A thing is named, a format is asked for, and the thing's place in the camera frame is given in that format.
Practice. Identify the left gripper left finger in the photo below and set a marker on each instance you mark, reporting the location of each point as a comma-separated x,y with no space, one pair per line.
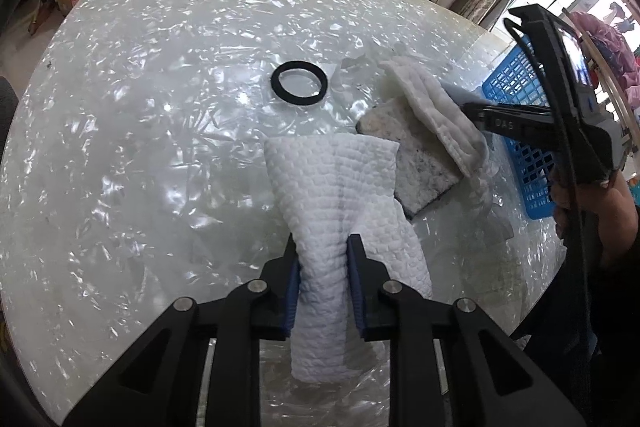
282,276

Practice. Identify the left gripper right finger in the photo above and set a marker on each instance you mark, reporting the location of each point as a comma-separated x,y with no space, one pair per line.
366,279

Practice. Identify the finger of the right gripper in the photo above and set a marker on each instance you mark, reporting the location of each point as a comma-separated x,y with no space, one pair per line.
505,119

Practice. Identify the white quilted towel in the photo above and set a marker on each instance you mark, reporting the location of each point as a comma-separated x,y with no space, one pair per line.
328,187

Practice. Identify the blue plastic laundry basket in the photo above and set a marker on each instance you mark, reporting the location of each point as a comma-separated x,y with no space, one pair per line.
514,83

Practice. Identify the white ribbed fluffy cloth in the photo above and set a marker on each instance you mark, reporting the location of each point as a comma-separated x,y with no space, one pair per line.
440,114

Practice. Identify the pink clothes pile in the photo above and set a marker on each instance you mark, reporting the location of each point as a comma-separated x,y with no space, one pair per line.
614,47

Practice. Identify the grey speckled square cloth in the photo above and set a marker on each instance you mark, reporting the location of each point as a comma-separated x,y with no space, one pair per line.
424,169

